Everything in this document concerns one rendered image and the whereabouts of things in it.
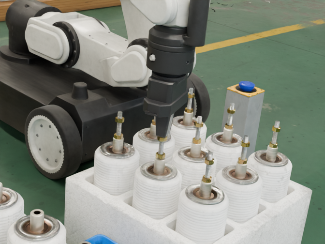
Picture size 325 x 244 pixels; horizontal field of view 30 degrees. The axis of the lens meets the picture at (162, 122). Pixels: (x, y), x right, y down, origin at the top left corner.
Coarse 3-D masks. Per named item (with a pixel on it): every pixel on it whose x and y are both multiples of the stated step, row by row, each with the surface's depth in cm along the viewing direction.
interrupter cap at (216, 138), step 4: (220, 132) 142; (212, 136) 139; (216, 136) 140; (220, 136) 140; (236, 136) 141; (212, 140) 137; (216, 140) 138; (220, 140) 138; (232, 140) 139; (236, 140) 139; (240, 140) 139; (220, 144) 136; (224, 144) 136; (228, 144) 136; (232, 144) 136; (236, 144) 137
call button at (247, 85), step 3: (243, 81) 153; (246, 81) 154; (249, 81) 154; (240, 84) 152; (243, 84) 151; (246, 84) 152; (249, 84) 152; (252, 84) 152; (240, 87) 152; (243, 87) 151; (246, 87) 151; (249, 87) 151; (252, 87) 151; (243, 90) 152; (246, 90) 151; (249, 90) 152
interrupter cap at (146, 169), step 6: (150, 162) 125; (144, 168) 122; (150, 168) 123; (168, 168) 123; (174, 168) 123; (144, 174) 120; (150, 174) 120; (156, 174) 121; (162, 174) 121; (168, 174) 121; (174, 174) 121; (156, 180) 119; (162, 180) 119
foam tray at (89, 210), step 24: (72, 192) 130; (96, 192) 126; (288, 192) 137; (72, 216) 133; (96, 216) 127; (120, 216) 122; (144, 216) 120; (168, 216) 120; (264, 216) 124; (288, 216) 130; (72, 240) 135; (120, 240) 123; (144, 240) 118; (168, 240) 114; (240, 240) 116; (264, 240) 125; (288, 240) 135
